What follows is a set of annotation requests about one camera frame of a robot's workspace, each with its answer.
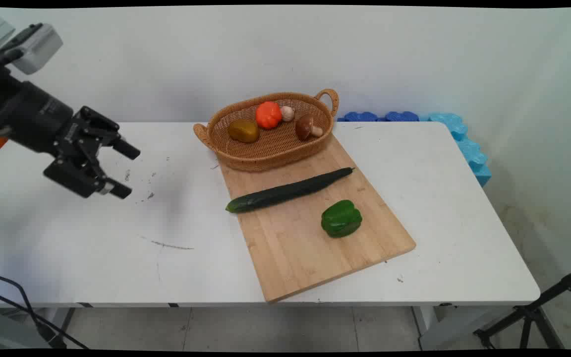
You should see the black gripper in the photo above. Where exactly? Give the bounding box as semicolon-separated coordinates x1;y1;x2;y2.
0;64;141;199

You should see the yellow toy bell pepper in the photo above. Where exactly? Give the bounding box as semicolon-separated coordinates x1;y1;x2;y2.
228;119;260;144

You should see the grey table leg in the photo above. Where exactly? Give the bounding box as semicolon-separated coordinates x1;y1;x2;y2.
43;307;76;349

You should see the woven wicker basket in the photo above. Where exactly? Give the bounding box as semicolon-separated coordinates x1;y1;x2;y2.
193;89;340;172

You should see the orange toy pumpkin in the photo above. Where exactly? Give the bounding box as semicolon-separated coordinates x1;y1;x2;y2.
256;101;283;130

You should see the dark green toy cucumber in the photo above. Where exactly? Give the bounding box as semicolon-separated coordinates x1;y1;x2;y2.
226;167;355;214

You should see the brown toy mushroom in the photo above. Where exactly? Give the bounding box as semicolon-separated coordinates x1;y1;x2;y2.
295;115;324;141

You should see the bamboo cutting board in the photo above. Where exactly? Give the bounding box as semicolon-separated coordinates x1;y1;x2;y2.
219;134;417;303

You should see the green toy bell pepper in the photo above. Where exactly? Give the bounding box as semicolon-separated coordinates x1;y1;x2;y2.
321;199;363;238

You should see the light blue foam mat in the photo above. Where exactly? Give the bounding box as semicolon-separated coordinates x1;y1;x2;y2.
418;113;492;187

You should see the white table leg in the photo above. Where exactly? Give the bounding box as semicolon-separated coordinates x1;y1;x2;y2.
411;304;512;351

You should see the black tripod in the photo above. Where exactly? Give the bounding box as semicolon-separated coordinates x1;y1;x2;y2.
473;265;571;350

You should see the black floor cable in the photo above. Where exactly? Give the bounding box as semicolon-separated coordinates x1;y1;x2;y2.
0;271;67;349
0;289;89;350

